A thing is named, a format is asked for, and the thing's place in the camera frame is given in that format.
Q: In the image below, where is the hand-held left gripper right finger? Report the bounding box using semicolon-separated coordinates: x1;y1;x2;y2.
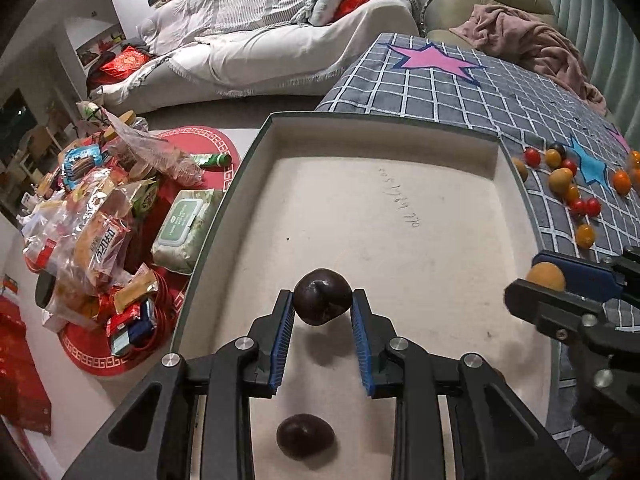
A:
350;289;581;480

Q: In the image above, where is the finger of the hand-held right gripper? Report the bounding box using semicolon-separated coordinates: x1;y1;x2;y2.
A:
531;247;640;306
504;280;623;357

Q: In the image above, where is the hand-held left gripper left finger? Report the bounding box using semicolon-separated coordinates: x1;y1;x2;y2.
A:
62;289;296;480

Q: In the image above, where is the dark purple passion fruit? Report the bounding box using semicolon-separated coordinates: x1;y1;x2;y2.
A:
276;412;335;460
292;268;353;327

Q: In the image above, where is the yellow-orange round fruit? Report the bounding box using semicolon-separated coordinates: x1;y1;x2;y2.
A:
548;167;574;194

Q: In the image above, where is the white tray with dark rim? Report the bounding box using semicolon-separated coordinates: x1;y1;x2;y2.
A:
167;111;566;480

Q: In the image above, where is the green wet wipes pack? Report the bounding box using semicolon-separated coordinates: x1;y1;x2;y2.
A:
151;189;226;275

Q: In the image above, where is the green bottle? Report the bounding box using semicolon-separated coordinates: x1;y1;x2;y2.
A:
192;152;232;170

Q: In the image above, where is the pile of snack packets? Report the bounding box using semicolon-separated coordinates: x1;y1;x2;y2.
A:
17;102;176;358

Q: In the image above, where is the round red patterned mat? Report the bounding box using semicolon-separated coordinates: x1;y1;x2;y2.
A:
57;126;243;375

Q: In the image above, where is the clear plastic bag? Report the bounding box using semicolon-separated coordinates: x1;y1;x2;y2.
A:
102;110;203;186

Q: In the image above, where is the grey checked star blanket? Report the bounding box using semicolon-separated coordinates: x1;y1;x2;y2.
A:
315;32;640;466

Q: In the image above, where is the pink blanket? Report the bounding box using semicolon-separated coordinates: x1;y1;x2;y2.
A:
450;4;608;116

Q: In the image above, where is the black round lid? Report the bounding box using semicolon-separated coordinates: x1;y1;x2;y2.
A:
35;272;58;308

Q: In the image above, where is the pale green ribbed headboard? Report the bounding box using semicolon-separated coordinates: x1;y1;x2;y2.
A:
550;0;640;126

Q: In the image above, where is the red gift box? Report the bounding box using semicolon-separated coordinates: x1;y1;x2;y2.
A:
0;295;53;436

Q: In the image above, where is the white covered sofa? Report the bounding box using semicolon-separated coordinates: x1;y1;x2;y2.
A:
97;0;421;113

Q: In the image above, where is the wooden dining chair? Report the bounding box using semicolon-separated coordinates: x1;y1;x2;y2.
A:
20;122;58;166

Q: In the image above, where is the red embroidered cushion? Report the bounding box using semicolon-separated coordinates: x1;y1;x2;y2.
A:
100;46;151;78

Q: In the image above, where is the grey striped quilt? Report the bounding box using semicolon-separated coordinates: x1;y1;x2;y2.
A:
137;0;416;56

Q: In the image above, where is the dark window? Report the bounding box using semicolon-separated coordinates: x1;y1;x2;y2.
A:
0;89;38;161

